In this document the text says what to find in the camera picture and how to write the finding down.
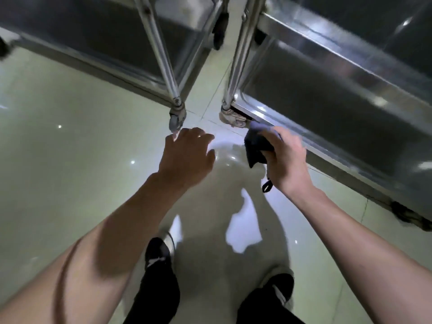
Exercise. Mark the person's right hand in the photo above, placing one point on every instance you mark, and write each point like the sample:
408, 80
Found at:
290, 168

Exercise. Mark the person's left hand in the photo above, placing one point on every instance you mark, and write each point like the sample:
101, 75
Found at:
184, 161

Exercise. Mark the grey and yellow cleaning cloth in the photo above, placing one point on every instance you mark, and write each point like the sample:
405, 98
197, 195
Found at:
256, 145

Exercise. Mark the person's left forearm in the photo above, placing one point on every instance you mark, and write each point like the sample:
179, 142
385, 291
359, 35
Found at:
84, 266

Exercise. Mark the person's right forearm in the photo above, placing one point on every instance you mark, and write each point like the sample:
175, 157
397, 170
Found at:
371, 259

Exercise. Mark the dark blue sneaker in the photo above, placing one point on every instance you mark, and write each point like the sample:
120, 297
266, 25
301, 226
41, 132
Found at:
281, 288
158, 251

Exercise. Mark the black trousers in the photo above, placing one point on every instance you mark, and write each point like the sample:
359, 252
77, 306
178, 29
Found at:
158, 293

